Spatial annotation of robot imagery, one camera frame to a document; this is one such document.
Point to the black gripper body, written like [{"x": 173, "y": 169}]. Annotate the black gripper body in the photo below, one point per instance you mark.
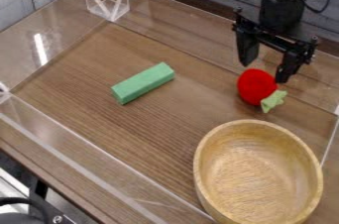
[{"x": 281, "y": 42}]

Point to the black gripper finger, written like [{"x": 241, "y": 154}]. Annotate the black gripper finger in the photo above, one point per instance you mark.
[
  {"x": 247, "y": 47},
  {"x": 289, "y": 67}
]

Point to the red plush strawberry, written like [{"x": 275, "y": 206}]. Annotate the red plush strawberry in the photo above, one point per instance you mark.
[{"x": 258, "y": 89}]

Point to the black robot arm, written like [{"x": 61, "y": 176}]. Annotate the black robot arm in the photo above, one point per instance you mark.
[{"x": 274, "y": 26}]

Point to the green rectangular block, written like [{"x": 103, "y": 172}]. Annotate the green rectangular block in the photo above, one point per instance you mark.
[{"x": 141, "y": 83}]

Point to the wooden bowl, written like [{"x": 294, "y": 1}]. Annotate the wooden bowl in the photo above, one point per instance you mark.
[{"x": 257, "y": 174}]

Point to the clear acrylic enclosure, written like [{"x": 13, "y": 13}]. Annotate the clear acrylic enclosure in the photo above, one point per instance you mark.
[{"x": 121, "y": 110}]

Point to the black metal table bracket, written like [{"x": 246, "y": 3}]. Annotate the black metal table bracket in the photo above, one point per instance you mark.
[{"x": 51, "y": 214}]

